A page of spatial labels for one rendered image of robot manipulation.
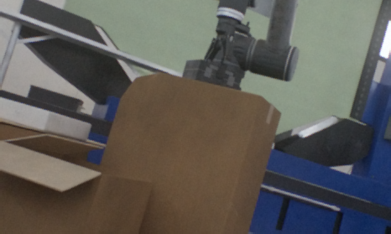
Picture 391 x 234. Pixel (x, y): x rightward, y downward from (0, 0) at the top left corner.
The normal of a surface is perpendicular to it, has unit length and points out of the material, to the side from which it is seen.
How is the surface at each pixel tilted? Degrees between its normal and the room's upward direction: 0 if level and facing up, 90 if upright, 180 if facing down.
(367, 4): 90
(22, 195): 90
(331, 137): 90
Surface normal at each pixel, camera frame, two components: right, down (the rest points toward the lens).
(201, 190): -0.35, -0.19
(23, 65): 0.43, 0.04
